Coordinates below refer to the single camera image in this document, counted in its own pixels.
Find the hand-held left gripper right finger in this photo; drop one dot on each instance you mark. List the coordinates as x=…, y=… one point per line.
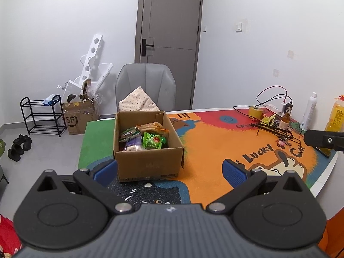
x=235, y=173

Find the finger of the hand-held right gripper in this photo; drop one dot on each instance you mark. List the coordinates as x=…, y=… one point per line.
x=322, y=139

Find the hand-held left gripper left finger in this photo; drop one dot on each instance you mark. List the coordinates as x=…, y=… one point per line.
x=106, y=173

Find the long purple snack packet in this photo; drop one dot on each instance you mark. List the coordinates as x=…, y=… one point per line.
x=133, y=143

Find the brown cardboard box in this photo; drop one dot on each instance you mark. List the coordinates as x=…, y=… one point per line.
x=147, y=164

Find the dark green snack packet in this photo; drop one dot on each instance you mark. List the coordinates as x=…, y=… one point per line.
x=129, y=134

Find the bright green snack packet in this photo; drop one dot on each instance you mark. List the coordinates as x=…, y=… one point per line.
x=150, y=141

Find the clear packet of orange biscuits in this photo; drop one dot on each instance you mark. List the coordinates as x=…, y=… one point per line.
x=150, y=126

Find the yellow drink bottle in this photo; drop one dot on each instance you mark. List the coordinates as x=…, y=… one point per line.
x=336, y=115

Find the white spray can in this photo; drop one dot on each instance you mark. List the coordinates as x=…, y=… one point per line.
x=309, y=113

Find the colourful cat printed table mat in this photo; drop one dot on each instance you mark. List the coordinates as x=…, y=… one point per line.
x=209, y=145

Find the brown glass bottle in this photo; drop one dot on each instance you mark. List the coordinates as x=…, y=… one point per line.
x=284, y=122

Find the black charger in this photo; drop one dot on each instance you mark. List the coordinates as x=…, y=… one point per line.
x=288, y=106

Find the brown shipping box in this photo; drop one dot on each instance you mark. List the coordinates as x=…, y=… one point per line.
x=78, y=121

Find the white power strip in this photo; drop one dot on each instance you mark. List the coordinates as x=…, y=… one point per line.
x=271, y=107

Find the yellow tape roll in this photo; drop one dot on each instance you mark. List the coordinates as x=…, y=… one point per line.
x=255, y=112

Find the clear plastic wrap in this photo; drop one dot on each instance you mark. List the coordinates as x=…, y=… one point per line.
x=95, y=95

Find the dotted cream cushion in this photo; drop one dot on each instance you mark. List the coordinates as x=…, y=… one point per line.
x=137, y=100

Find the black clog shoe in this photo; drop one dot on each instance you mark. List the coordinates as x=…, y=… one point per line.
x=17, y=149
x=13, y=155
x=27, y=143
x=20, y=139

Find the blue and white packet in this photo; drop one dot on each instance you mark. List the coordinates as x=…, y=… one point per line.
x=49, y=100

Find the orange chair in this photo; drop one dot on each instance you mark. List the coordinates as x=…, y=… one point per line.
x=333, y=236

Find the black metal shoe rack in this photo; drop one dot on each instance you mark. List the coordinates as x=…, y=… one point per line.
x=36, y=102

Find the grey office chair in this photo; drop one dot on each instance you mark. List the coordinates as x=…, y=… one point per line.
x=145, y=78

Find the green object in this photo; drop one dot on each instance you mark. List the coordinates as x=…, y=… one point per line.
x=2, y=147

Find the red printed bag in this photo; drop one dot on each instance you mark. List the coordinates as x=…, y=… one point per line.
x=8, y=236

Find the white rack with round holes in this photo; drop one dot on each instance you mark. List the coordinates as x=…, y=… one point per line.
x=92, y=51

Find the grey door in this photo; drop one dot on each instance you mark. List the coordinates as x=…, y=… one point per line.
x=172, y=18

